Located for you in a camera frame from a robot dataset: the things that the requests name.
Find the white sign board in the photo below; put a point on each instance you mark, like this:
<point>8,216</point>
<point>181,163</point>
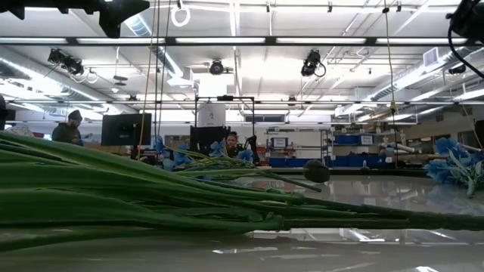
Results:
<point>279,143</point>

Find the black twin-lens rig camera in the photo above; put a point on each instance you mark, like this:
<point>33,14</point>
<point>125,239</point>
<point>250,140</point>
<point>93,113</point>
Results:
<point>68,62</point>

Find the metal shelf rack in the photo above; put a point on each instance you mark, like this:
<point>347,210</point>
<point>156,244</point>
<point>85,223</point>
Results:
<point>332,149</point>

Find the white rolled tubes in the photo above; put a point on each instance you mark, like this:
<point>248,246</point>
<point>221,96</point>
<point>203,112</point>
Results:
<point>397,148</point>

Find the veined blue flower bunch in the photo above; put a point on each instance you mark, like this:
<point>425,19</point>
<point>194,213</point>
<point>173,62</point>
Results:
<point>181,158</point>

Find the black rectangular station frame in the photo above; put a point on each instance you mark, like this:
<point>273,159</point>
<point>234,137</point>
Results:
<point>225,98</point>

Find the pale rolled tubes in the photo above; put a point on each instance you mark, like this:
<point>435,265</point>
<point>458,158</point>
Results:
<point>470,148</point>

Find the large black monitor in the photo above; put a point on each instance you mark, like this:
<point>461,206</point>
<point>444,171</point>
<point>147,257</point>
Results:
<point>125,130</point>

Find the black far ceiling rail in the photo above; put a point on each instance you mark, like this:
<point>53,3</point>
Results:
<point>340,102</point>

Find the black dome fixture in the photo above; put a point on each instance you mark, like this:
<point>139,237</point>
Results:
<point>457,69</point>

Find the bright blue flower bunch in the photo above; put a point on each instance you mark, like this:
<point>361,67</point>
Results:
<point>446,147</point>

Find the person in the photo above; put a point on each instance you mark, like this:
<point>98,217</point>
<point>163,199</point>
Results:
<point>231,141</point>
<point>68,134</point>

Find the blue storage bin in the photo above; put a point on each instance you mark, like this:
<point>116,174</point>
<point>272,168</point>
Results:
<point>287,162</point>
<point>346,140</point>
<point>351,161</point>

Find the black bud flower green stem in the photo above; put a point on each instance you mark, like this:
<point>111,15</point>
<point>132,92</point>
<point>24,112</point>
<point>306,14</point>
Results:
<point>317,171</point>

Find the black round dome camera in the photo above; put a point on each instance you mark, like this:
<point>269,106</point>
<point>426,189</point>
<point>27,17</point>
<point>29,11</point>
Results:
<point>216,68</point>

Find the small black monitor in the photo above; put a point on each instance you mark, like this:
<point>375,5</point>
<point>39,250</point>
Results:
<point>204,138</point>

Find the black background robot arm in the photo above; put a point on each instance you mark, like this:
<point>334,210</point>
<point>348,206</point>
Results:
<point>252,145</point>

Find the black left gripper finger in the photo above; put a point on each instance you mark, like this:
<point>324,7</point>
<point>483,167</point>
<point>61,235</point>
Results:
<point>117,17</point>

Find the black crossbar with light strips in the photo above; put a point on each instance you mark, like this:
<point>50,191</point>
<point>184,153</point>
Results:
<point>170,41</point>

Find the white vent grille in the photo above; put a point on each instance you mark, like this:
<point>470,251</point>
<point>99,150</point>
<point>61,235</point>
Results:
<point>430,57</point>

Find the cardboard box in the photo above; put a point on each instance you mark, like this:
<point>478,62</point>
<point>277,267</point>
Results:
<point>113,147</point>

